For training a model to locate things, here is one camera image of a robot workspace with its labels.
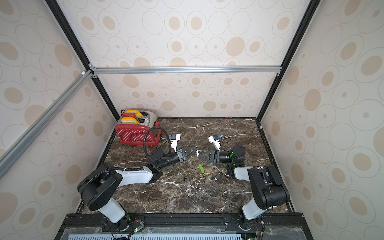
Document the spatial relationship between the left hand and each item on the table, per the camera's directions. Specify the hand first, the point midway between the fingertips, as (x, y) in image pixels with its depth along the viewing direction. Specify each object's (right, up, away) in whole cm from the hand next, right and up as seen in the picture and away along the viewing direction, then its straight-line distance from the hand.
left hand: (200, 153), depth 71 cm
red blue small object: (+25, +22, +54) cm, 63 cm away
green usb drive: (+2, -12, +21) cm, 25 cm away
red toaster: (-33, +10, +24) cm, 42 cm away
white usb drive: (-1, 0, +2) cm, 3 cm away
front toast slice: (-43, +18, +20) cm, 50 cm away
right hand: (0, -5, +2) cm, 5 cm away
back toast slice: (-39, +22, +24) cm, 51 cm away
